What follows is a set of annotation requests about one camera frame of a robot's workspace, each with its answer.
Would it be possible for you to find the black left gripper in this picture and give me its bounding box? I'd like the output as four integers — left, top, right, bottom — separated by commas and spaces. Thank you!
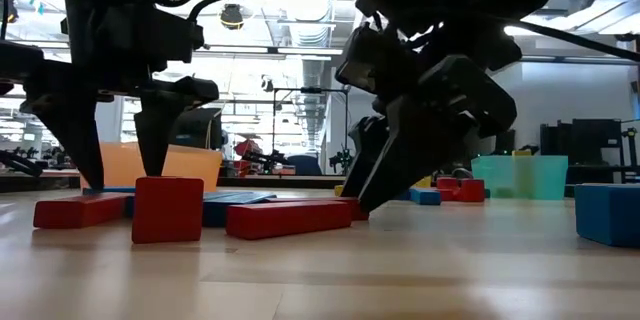
22, 0, 221, 191

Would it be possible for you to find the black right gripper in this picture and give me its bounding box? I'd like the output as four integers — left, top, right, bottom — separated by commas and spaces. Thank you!
355, 0, 524, 214

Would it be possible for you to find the red arch wooden block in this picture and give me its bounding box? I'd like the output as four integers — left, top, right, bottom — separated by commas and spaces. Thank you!
131, 176, 205, 245

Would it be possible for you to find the white column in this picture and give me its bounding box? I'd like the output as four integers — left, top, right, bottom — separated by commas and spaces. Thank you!
97, 94, 136, 174

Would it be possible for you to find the black monitor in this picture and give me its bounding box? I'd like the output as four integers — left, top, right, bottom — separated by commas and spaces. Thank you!
169, 107, 224, 151

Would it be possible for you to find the orange plastic bin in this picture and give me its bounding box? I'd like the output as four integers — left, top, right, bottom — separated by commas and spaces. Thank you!
79, 142, 224, 194

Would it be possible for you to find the long ceiling light bar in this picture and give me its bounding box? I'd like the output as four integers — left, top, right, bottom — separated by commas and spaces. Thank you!
192, 44, 640, 65

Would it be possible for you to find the teal plastic bin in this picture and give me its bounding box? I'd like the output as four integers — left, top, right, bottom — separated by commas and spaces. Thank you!
471, 155, 569, 201

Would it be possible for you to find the red background object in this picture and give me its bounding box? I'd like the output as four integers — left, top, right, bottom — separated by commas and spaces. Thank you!
233, 138, 264, 161

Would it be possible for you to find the black ceiling dome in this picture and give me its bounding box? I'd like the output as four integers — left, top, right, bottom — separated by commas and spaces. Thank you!
219, 3, 245, 31

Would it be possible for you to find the black shelving rack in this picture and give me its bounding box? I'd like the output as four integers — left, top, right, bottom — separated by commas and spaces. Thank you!
539, 118, 640, 186

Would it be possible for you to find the black gantry frame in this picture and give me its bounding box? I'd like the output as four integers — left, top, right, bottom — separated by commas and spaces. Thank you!
272, 87, 350, 176

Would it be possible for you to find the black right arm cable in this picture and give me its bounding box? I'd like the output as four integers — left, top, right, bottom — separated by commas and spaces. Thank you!
502, 17, 640, 64

